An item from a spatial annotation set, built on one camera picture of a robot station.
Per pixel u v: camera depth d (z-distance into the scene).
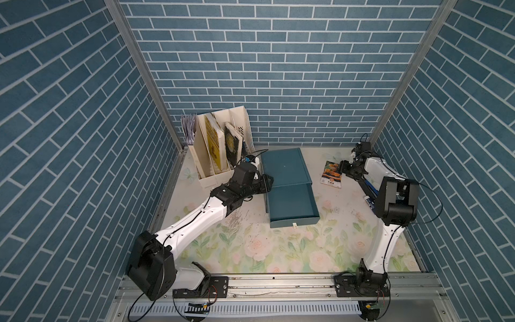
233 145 1.01
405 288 0.76
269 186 0.72
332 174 1.08
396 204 0.56
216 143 0.94
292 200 0.80
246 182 0.62
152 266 0.40
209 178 0.97
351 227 0.90
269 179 0.79
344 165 0.94
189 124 0.89
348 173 0.92
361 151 0.80
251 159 0.71
